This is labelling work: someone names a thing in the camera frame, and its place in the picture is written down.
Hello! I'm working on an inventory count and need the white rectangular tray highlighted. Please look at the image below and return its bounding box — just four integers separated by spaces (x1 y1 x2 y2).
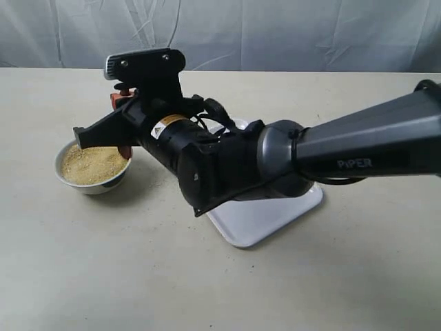
207 120 323 248

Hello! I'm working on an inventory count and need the white fabric backdrop curtain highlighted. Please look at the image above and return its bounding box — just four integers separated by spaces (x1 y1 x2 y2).
1 0 440 72

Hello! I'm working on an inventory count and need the white bowl of yellow grain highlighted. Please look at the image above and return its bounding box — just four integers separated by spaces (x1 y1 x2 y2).
54 141 132 195

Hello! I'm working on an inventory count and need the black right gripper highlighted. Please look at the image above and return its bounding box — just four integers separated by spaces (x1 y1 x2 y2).
74 90 203 160

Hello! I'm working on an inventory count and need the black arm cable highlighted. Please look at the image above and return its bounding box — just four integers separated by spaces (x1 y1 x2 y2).
192 98 235 139

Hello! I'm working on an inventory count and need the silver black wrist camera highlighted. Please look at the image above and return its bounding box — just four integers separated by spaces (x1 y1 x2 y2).
103 48 186 83

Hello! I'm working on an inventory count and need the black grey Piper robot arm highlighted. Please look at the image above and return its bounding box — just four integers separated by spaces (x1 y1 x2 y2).
74 79 440 216

